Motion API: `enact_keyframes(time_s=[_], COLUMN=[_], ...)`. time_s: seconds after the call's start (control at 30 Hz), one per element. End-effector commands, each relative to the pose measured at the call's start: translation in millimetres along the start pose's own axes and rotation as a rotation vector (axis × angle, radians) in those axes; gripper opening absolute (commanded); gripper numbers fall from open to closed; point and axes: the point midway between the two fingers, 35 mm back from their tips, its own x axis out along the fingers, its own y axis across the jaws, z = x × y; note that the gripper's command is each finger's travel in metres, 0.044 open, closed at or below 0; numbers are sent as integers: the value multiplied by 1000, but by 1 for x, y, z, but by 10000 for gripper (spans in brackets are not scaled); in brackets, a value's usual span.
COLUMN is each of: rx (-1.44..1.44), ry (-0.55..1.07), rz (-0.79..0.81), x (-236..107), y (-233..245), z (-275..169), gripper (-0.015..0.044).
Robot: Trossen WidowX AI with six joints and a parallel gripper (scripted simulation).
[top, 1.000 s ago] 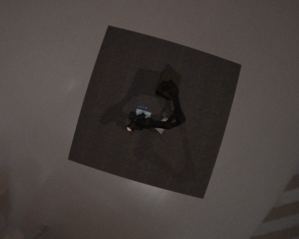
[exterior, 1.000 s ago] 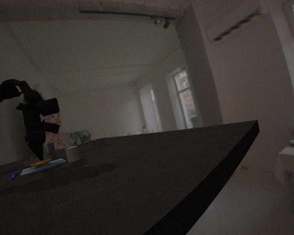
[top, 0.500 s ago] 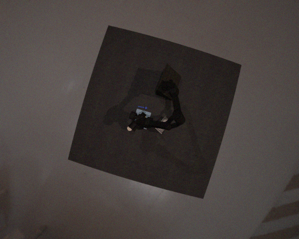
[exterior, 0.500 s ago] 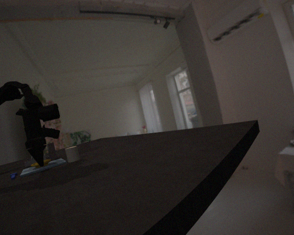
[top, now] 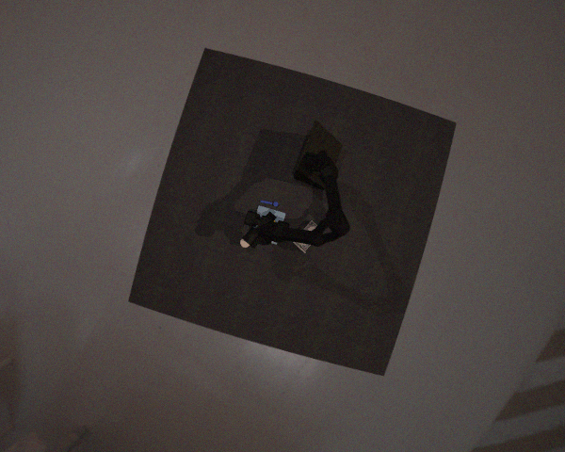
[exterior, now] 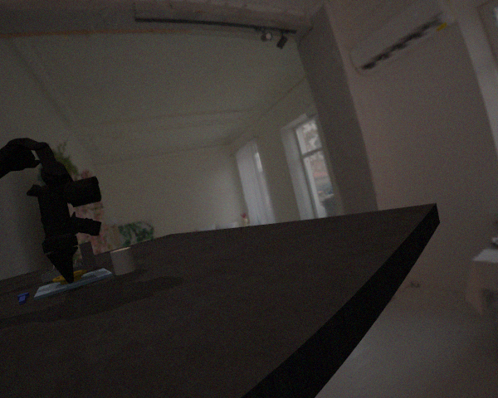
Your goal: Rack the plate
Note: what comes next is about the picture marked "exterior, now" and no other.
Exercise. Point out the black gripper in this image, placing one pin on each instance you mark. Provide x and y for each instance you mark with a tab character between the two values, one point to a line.
57	227

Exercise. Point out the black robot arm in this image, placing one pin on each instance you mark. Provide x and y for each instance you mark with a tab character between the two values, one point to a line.
60	189

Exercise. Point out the yellow plate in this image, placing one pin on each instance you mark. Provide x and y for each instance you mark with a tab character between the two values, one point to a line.
77	276

